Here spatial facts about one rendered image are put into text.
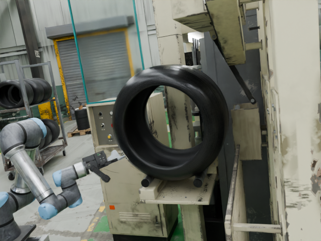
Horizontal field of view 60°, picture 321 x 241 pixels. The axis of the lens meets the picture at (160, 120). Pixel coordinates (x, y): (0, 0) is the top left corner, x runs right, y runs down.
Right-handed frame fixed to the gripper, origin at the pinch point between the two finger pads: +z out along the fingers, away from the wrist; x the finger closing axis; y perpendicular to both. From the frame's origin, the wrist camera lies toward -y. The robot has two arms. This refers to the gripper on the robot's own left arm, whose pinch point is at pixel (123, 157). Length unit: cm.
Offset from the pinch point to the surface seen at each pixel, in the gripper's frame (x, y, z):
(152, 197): -0.7, -25.1, 6.5
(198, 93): -36, 13, 36
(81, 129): 631, 127, 41
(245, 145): -13, -19, 64
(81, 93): 919, 305, 112
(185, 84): -35, 20, 32
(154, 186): 1.1, -20.3, 10.2
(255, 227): -72, -35, 16
